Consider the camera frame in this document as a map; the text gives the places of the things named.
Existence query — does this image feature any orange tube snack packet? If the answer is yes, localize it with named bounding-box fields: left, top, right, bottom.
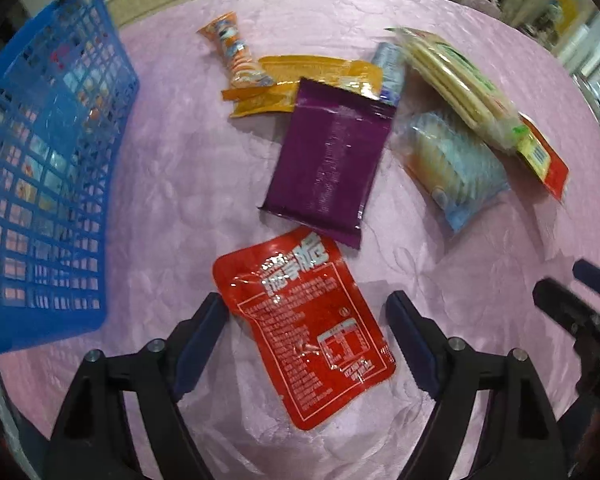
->
left=196, top=12, right=276, bottom=88

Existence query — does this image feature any pale blue wafer packet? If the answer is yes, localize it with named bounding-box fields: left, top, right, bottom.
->
left=399, top=110, right=511, bottom=233

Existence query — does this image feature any red and yellow snack packet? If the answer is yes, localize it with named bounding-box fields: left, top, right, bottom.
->
left=515, top=112, right=570, bottom=203

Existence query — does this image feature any green clear cracker packet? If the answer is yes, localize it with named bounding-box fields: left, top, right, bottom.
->
left=385, top=27, right=526, bottom=156

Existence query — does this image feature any purple snack packet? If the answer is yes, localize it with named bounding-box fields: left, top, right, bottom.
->
left=257, top=77, right=396, bottom=251

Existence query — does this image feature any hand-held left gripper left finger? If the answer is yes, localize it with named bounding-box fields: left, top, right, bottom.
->
left=40, top=291, right=229, bottom=480

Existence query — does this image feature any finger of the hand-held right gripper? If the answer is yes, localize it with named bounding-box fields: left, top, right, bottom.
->
left=532, top=279, right=600, bottom=346
left=572, top=259, right=600, bottom=306

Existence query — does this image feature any blue plastic basket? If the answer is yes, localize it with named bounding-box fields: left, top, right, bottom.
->
left=0, top=0, right=141, bottom=358

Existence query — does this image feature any light blue slim snack packet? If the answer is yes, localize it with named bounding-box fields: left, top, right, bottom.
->
left=371, top=42, right=407, bottom=108

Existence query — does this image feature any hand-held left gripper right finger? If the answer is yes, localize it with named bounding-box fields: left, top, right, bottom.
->
left=385, top=290, right=568, bottom=480

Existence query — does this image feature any yellow hanging panel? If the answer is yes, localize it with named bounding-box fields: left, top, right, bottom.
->
left=554, top=0, right=579, bottom=37

